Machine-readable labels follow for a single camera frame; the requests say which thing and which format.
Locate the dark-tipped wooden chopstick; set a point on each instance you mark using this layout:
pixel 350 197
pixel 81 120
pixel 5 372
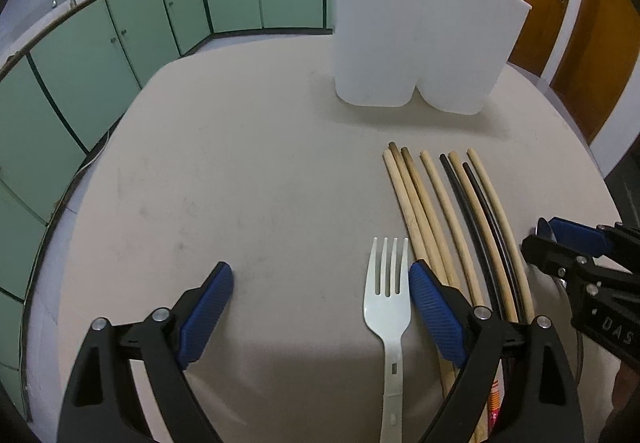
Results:
pixel 434 262

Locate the white plastic utensil holder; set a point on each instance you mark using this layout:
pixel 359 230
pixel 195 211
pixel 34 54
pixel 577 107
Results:
pixel 449 51

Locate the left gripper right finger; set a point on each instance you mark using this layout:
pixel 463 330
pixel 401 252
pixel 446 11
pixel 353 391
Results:
pixel 540 401

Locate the tan wooden chopstick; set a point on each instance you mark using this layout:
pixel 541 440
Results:
pixel 510 312

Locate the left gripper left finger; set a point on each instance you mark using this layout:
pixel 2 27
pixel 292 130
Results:
pixel 101 401

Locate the brown-tipped wooden chopstick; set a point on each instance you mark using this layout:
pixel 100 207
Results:
pixel 448 269

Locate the person's right hand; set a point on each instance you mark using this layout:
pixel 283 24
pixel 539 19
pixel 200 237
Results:
pixel 623 423

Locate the green lower kitchen cabinets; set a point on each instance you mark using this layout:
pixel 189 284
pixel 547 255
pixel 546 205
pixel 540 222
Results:
pixel 69 86

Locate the beige wooden chopstick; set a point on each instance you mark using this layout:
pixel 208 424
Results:
pixel 463 250

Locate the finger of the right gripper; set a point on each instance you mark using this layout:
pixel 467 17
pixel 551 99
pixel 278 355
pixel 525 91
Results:
pixel 558 260
pixel 576 236

